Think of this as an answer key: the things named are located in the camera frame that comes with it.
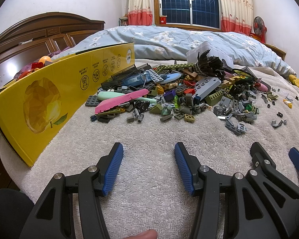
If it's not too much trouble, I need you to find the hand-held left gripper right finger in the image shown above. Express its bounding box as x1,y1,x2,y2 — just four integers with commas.
174,142,273,239

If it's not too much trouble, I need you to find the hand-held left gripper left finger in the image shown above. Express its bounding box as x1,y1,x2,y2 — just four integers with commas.
27,142,124,239

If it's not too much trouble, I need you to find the pile of toy bricks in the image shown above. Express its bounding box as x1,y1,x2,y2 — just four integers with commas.
15,56,52,80
86,48,293,136

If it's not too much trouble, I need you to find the yellow cardboard box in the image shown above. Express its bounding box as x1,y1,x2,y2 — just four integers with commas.
0,42,135,168

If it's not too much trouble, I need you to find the person's left hand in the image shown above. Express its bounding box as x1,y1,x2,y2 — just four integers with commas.
133,230,158,239

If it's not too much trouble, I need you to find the long pink toy piece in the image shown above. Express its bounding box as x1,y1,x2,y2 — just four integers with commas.
95,91,147,114

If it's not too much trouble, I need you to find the mint green toy piece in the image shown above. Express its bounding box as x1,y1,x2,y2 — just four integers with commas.
98,91,157,104

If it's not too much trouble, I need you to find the wooden bed footboard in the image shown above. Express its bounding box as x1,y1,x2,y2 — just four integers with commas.
264,43,287,61

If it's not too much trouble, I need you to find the dark clothing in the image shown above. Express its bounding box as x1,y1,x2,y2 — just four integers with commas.
0,189,36,239

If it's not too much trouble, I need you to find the purple cloth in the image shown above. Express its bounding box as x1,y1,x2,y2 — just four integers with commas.
48,48,76,61

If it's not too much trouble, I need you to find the blue floral quilt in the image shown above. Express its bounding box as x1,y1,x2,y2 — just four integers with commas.
75,25,292,76

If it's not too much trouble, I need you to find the red electric fan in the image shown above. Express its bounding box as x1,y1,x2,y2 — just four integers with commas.
250,16,267,43

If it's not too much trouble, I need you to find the wooden headboard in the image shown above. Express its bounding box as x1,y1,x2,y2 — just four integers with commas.
0,12,106,90

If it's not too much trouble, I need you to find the cream and red curtain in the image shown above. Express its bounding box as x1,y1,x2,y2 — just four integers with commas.
216,0,255,36
126,0,154,26

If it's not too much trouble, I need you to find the wooden framed window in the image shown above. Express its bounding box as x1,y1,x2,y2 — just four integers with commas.
153,0,222,31

